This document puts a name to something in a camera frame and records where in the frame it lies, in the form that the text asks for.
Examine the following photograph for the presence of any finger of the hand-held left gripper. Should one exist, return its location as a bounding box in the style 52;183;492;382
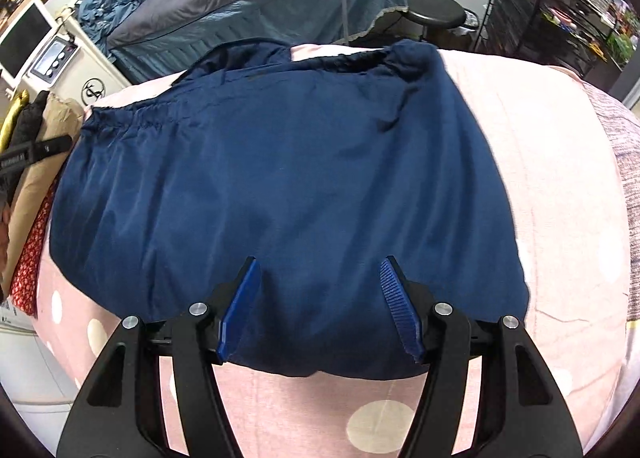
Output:
0;134;74;176

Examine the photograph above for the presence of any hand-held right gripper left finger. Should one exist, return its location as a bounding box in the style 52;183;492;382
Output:
56;256;263;458

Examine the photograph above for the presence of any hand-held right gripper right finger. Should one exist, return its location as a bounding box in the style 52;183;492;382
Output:
378;255;583;458

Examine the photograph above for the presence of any navy blue jacket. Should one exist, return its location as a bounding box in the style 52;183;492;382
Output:
48;38;531;381

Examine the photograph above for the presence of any black garment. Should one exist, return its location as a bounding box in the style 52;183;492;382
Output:
7;90;51;149

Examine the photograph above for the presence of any yellow cloth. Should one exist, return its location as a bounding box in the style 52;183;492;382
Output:
0;90;31;151

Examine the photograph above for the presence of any white machine with display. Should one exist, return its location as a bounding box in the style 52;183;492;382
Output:
20;15;132;108

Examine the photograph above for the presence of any white monitor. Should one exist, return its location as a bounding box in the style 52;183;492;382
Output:
0;0;56;81

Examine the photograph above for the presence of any red patterned cloth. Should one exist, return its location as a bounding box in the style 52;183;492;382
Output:
11;183;63;316

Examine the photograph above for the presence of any crumpled blue cloth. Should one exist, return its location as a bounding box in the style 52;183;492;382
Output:
77;0;173;56

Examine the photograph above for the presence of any white storage box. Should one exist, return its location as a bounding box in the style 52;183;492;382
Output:
0;300;81;439

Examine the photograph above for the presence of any grey knit blanket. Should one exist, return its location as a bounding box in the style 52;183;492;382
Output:
582;80;640;199

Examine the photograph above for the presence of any black round stool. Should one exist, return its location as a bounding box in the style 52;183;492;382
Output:
402;0;467;46

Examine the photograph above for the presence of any black wire rack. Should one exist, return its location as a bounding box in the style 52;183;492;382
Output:
472;0;640;88

